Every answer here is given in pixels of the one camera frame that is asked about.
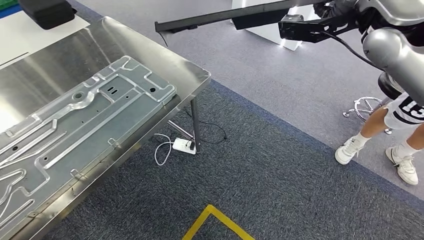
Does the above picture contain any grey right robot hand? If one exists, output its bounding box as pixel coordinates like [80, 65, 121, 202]
[312, 0, 361, 19]

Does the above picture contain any black plastic panel part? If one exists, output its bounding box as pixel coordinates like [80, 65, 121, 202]
[154, 0, 329, 34]

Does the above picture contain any stainless steel workbench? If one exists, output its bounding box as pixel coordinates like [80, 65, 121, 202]
[0, 15, 212, 240]

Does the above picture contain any person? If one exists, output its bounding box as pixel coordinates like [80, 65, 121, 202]
[334, 92, 424, 186]

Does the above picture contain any white power strip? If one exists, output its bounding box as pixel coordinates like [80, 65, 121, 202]
[172, 137, 197, 156]

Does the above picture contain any stamped grey metal plate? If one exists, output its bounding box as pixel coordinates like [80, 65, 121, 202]
[0, 55, 177, 233]

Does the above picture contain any black carrying case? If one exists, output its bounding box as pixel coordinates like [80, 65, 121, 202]
[18, 0, 78, 31]

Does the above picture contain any green mat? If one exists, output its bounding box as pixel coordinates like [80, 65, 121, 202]
[0, 0, 19, 11]

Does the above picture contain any black camera cable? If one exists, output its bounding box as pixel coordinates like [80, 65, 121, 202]
[318, 30, 386, 72]

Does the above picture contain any white display pedestal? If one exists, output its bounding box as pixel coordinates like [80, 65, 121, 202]
[230, 0, 321, 52]

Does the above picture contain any thin black floor cable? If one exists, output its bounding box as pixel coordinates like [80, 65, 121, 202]
[183, 108, 228, 146]

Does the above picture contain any white power cable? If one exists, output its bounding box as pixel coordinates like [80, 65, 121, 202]
[153, 133, 175, 167]

